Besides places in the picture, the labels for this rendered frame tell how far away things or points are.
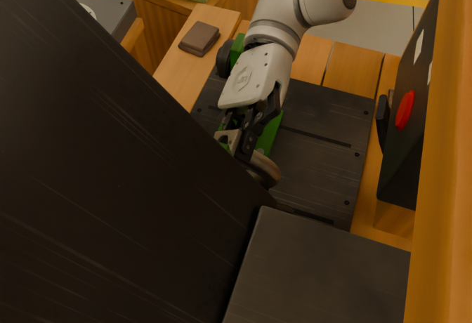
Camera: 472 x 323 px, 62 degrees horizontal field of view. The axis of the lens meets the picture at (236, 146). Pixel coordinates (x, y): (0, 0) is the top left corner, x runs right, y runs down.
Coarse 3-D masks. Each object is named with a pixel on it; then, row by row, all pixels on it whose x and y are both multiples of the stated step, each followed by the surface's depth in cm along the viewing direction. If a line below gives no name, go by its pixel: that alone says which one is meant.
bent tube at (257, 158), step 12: (216, 132) 57; (228, 132) 54; (240, 132) 53; (228, 144) 53; (252, 156) 56; (264, 156) 58; (252, 168) 57; (264, 168) 57; (276, 168) 59; (264, 180) 62; (276, 180) 61
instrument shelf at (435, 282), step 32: (448, 0) 22; (448, 32) 20; (448, 64) 18; (448, 96) 17; (448, 128) 16; (448, 160) 15; (448, 192) 14; (416, 224) 16; (448, 224) 13; (416, 256) 15; (448, 256) 13; (416, 288) 14; (448, 288) 12; (416, 320) 13; (448, 320) 11
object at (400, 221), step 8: (376, 208) 83; (384, 208) 76; (392, 208) 72; (400, 208) 71; (376, 216) 80; (384, 216) 76; (392, 216) 75; (400, 216) 74; (408, 216) 73; (376, 224) 80; (384, 224) 78; (392, 224) 77; (400, 224) 76; (408, 224) 75; (392, 232) 80; (400, 232) 79; (408, 232) 78
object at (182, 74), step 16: (192, 16) 114; (208, 16) 114; (224, 16) 114; (240, 16) 115; (224, 32) 110; (176, 48) 107; (160, 64) 104; (176, 64) 104; (192, 64) 104; (208, 64) 104; (160, 80) 101; (176, 80) 101; (192, 80) 101; (176, 96) 98; (192, 96) 98
